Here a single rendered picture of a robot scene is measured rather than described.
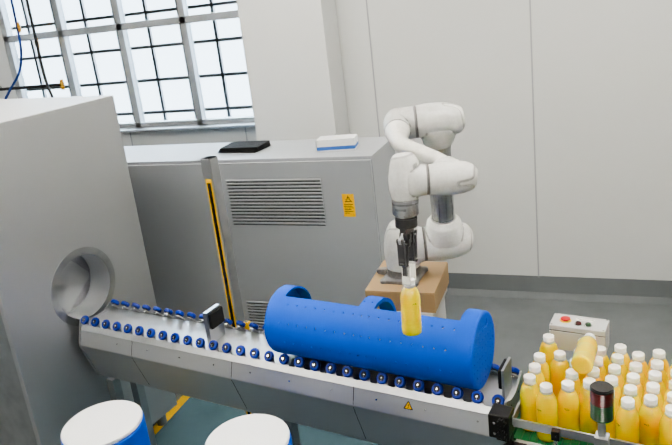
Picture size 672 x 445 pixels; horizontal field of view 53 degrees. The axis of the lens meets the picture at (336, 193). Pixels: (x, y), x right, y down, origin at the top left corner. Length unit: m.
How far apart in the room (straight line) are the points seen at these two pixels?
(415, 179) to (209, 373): 1.43
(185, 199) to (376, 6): 1.96
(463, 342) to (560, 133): 2.85
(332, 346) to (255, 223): 1.86
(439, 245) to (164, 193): 2.25
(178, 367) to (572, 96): 3.19
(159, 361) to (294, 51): 2.61
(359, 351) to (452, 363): 0.37
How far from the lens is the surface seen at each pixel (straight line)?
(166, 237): 4.81
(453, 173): 2.22
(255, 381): 3.02
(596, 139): 5.08
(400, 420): 2.73
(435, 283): 3.09
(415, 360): 2.54
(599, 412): 2.11
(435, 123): 2.72
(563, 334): 2.74
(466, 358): 2.46
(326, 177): 4.11
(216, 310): 3.17
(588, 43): 4.96
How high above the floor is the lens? 2.39
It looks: 16 degrees down
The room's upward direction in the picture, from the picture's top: 7 degrees counter-clockwise
